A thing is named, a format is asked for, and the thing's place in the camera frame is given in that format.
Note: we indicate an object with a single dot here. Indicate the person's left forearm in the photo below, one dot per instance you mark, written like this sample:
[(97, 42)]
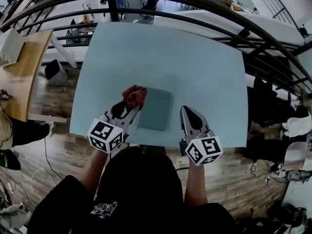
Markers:
[(93, 172)]

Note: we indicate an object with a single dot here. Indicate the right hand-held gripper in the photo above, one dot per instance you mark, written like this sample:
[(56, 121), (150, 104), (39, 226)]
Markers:
[(203, 150)]

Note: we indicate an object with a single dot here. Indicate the black metal railing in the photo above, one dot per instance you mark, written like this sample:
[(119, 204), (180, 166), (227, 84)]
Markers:
[(112, 11)]

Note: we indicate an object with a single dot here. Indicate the grey bin with black bag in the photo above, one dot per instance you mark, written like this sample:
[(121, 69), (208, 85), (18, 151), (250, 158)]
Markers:
[(57, 73)]

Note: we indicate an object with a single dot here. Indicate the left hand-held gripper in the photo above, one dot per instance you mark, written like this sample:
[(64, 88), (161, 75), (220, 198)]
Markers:
[(102, 133)]

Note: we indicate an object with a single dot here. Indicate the red-brown cloth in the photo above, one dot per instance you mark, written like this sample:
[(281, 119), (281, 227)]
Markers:
[(134, 96)]

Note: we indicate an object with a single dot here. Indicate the person's black t-shirt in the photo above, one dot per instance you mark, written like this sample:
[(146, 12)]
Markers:
[(141, 191)]

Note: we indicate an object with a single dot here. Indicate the white garment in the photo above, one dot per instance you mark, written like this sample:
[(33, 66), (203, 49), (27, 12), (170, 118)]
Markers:
[(298, 125)]

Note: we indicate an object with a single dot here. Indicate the person's right forearm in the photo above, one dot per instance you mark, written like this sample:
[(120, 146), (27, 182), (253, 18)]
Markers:
[(196, 186)]

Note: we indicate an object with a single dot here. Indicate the wooden table with white legs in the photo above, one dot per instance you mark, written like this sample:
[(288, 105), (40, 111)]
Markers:
[(22, 77)]

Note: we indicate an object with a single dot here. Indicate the grey-green pad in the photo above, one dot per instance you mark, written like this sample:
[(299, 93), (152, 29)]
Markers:
[(156, 111)]

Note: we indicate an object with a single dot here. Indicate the black bag on floor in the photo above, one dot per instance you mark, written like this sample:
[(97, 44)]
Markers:
[(263, 149)]

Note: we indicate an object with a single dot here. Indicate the white box appliance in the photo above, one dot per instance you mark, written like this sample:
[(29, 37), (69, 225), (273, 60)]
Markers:
[(11, 47)]

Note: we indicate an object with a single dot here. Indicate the black garment on chair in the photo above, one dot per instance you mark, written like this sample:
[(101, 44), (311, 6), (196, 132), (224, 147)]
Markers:
[(265, 101)]

